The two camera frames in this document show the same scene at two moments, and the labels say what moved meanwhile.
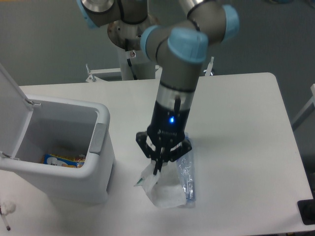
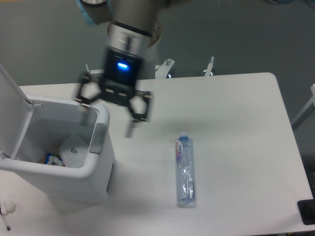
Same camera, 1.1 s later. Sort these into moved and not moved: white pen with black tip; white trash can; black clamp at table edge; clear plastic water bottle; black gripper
Moved: black gripper
Not moved: white pen with black tip; clear plastic water bottle; black clamp at table edge; white trash can
